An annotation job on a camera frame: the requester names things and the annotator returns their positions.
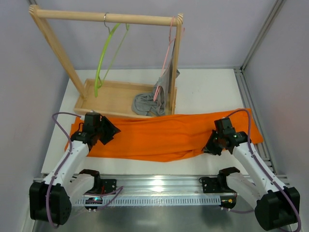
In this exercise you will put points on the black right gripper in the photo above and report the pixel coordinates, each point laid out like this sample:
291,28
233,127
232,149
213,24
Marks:
215,144

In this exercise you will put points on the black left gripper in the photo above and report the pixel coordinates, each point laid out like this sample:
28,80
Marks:
106,130

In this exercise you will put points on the orange trousers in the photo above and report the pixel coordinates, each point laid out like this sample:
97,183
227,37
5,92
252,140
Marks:
167,138

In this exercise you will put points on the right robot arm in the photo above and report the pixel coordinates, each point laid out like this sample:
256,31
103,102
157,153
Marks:
274,204

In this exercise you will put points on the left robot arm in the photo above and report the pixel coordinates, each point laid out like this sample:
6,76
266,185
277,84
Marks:
52,199

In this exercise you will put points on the green plastic hanger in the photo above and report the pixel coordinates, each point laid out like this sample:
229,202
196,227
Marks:
99,81

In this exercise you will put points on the wooden clothes rack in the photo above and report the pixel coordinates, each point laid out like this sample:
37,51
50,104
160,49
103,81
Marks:
137,66

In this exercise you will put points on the grey shirt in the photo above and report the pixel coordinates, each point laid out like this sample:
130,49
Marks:
154,103

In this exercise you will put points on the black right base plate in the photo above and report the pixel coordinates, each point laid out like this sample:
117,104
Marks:
212,185

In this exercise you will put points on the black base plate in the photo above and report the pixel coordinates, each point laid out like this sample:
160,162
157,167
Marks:
103,186
212,185

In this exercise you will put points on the aluminium front rail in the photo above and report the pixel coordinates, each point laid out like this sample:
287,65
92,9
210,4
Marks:
162,196

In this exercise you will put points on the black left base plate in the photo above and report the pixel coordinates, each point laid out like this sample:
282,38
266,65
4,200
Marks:
103,186

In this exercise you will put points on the aluminium corner frame post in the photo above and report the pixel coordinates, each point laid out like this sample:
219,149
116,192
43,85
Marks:
240,72

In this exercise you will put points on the pink wire hanger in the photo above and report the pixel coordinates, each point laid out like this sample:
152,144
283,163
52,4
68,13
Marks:
166,58

